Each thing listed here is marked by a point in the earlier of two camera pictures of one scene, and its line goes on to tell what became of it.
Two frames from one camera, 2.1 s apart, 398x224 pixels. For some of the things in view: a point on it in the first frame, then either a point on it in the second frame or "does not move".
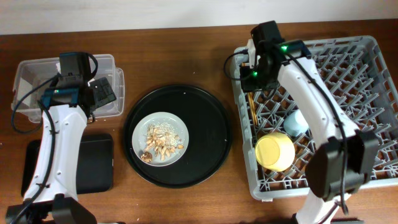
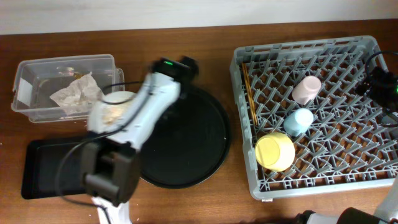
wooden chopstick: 254,108 does not move
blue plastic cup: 295,124 does not move
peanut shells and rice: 161,139 to 110,114
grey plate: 139,133 to 119,96
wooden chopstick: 250,102 does not move
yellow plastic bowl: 274,152 does not move
